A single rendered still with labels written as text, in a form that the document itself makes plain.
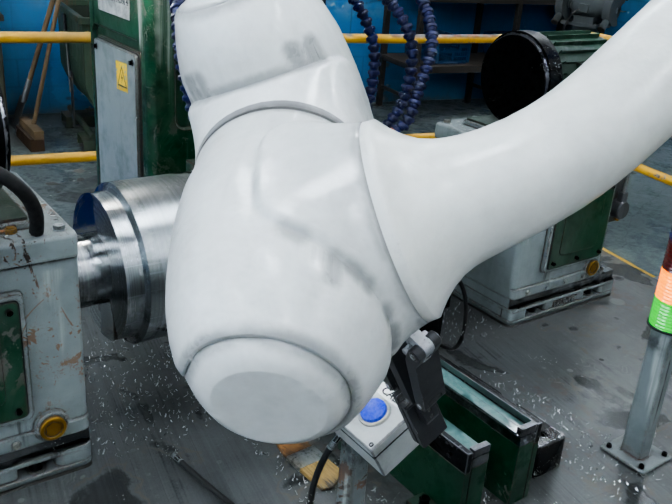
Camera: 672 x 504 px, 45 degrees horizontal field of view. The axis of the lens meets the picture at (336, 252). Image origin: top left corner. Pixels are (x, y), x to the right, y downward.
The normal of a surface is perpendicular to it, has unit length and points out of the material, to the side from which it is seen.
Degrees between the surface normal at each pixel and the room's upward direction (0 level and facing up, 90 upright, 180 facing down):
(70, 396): 90
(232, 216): 33
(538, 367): 0
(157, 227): 47
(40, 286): 90
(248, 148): 23
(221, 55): 85
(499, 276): 90
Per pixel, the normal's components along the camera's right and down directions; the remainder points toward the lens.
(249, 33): 0.03, 0.10
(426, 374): 0.64, 0.51
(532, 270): 0.58, 0.35
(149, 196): 0.27, -0.73
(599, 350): 0.07, -0.92
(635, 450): -0.81, 0.18
